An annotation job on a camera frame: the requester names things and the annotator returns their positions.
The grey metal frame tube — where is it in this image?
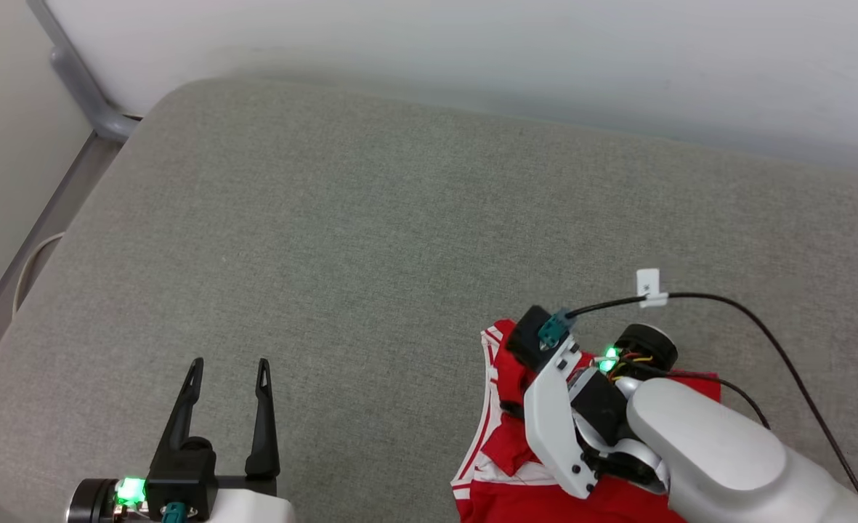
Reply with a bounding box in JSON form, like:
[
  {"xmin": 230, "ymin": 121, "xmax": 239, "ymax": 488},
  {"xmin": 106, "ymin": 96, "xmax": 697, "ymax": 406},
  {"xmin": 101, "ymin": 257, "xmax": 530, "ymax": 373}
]
[{"xmin": 0, "ymin": 0, "xmax": 143, "ymax": 364}]

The white cable label tag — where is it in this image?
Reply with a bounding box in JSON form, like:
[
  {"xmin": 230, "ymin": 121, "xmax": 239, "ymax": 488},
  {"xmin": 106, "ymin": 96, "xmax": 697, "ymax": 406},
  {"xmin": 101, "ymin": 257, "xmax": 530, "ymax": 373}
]
[{"xmin": 636, "ymin": 269, "xmax": 670, "ymax": 308}]

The red and white garment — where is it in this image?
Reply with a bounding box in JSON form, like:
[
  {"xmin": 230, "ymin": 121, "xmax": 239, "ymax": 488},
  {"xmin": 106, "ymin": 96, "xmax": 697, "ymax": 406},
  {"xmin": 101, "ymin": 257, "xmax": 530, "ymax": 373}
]
[{"xmin": 452, "ymin": 318, "xmax": 721, "ymax": 523}]

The long black camera cable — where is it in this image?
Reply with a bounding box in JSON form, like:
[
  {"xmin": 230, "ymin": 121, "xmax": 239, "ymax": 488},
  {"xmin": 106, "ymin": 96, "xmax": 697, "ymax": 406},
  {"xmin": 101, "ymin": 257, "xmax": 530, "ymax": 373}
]
[{"xmin": 565, "ymin": 291, "xmax": 858, "ymax": 503}]

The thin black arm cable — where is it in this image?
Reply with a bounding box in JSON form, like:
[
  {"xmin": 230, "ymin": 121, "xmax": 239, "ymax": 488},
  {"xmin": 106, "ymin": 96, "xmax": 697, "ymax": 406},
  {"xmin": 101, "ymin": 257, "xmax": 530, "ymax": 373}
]
[{"xmin": 639, "ymin": 363, "xmax": 771, "ymax": 429}]

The white cable on floor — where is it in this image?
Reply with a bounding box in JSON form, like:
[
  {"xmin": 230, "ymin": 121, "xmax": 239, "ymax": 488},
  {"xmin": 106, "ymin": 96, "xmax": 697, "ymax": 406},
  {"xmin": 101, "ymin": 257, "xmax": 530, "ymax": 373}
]
[{"xmin": 12, "ymin": 231, "xmax": 67, "ymax": 318}]

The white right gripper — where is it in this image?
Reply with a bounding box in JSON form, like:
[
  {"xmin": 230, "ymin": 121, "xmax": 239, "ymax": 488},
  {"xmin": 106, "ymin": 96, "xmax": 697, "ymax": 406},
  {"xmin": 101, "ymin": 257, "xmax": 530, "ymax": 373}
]
[{"xmin": 523, "ymin": 336, "xmax": 669, "ymax": 500}]

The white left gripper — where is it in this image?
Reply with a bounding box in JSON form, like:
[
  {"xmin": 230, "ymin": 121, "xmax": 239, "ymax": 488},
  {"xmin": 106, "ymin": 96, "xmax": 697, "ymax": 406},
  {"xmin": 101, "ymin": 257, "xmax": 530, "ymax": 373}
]
[{"xmin": 151, "ymin": 357, "xmax": 299, "ymax": 523}]

